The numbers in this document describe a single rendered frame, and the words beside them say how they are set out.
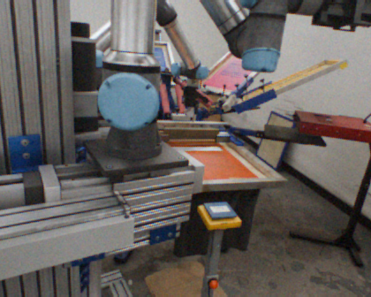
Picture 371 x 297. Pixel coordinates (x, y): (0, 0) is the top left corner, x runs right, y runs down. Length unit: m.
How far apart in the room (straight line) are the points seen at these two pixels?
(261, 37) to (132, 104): 0.28
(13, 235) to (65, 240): 0.09
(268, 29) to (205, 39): 5.51
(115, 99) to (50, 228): 0.29
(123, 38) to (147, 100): 0.12
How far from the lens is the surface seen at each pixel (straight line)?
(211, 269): 1.27
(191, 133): 1.81
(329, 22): 0.71
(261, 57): 0.62
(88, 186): 0.75
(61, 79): 0.85
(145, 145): 0.74
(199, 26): 6.08
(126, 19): 0.59
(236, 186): 1.33
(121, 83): 0.56
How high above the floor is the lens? 1.54
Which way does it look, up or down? 19 degrees down
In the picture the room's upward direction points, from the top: 6 degrees clockwise
